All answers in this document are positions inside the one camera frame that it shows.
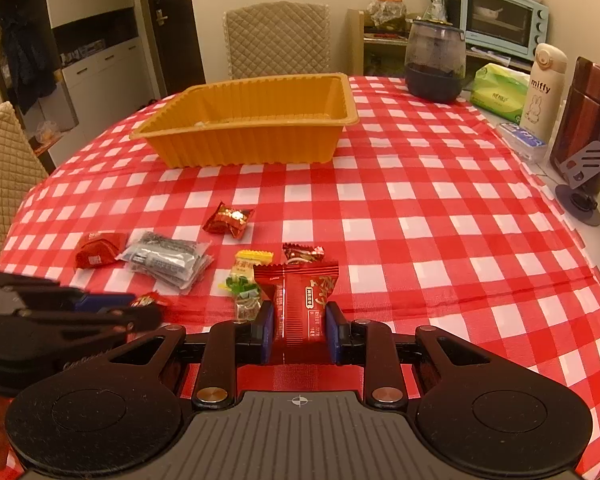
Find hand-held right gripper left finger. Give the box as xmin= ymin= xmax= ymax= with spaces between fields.
xmin=105 ymin=301 xmax=276 ymax=409

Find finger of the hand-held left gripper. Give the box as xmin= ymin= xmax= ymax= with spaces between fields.
xmin=0 ymin=267 xmax=137 ymax=312
xmin=14 ymin=304 xmax=164 ymax=337

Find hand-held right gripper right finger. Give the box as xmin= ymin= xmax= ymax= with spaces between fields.
xmin=325 ymin=301 xmax=494 ymax=409

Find small red candy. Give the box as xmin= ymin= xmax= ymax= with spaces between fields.
xmin=130 ymin=291 xmax=174 ymax=311

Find small green candy packet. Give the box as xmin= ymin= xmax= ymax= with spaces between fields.
xmin=232 ymin=295 xmax=262 ymax=324

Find long dark red snack packet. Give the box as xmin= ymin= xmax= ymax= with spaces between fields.
xmin=253 ymin=260 xmax=340 ymax=365

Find plain red snack packet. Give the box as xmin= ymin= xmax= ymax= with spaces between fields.
xmin=74 ymin=232 xmax=129 ymax=270

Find grey snack packets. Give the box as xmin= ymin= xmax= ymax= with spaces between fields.
xmin=116 ymin=230 xmax=215 ymax=290

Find yellow candy packet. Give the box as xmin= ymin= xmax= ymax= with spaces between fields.
xmin=225 ymin=249 xmax=275 ymax=301

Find brown red twisted candy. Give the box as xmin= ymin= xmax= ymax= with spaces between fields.
xmin=282 ymin=242 xmax=326 ymax=264

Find red gold foil candy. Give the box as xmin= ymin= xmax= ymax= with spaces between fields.
xmin=202 ymin=202 xmax=256 ymax=239

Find orange ribbed plastic tray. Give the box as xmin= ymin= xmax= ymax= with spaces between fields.
xmin=129 ymin=73 xmax=360 ymax=168

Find red white checkered tablecloth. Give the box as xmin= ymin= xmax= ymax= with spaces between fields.
xmin=0 ymin=75 xmax=600 ymax=480

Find beige quilted chair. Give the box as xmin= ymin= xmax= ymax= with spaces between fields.
xmin=223 ymin=2 xmax=331 ymax=81
xmin=0 ymin=101 xmax=50 ymax=267

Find clear bag on floor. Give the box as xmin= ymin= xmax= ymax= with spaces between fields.
xmin=32 ymin=120 xmax=61 ymax=148

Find white cabinet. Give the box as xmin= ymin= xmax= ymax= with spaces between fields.
xmin=44 ymin=0 xmax=155 ymax=157

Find dark hanging coat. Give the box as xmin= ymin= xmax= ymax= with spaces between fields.
xmin=0 ymin=14 xmax=60 ymax=113

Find blue white flat box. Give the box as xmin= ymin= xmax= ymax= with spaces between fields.
xmin=496 ymin=121 xmax=548 ymax=164

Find wooden shelf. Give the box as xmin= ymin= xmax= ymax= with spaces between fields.
xmin=347 ymin=8 xmax=412 ymax=79

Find dark brown door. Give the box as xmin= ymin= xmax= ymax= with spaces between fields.
xmin=139 ymin=0 xmax=207 ymax=99

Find dark glass jar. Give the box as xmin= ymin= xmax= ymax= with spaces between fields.
xmin=403 ymin=19 xmax=467 ymax=104

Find green tissue pack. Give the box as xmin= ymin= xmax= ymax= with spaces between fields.
xmin=469 ymin=63 xmax=530 ymax=126

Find grey phone stand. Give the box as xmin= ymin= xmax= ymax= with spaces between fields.
xmin=554 ymin=140 xmax=600 ymax=227

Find white thermos bottle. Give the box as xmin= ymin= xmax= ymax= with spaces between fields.
xmin=518 ymin=43 xmax=567 ymax=144

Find jar with orange lid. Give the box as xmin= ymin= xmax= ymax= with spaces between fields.
xmin=367 ymin=0 xmax=408 ymax=29

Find dark red striped wooden box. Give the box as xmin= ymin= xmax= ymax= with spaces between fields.
xmin=549 ymin=57 xmax=600 ymax=197

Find light blue toaster oven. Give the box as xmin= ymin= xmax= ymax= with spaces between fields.
xmin=459 ymin=0 xmax=550 ymax=64

